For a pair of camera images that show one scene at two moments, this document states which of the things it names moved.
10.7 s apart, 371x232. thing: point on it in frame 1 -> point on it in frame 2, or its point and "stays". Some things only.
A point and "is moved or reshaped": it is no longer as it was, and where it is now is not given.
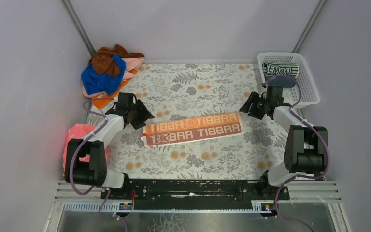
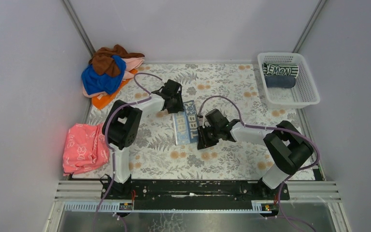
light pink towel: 131,63 stays
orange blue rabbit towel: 192,129 is moved or reshaped
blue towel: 92,83 stays
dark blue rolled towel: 286,81 stays
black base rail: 193,195 stays
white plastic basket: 309,96 stays
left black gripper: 134,113 -> 175,104
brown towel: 105,65 stays
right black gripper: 257,104 -> 206,136
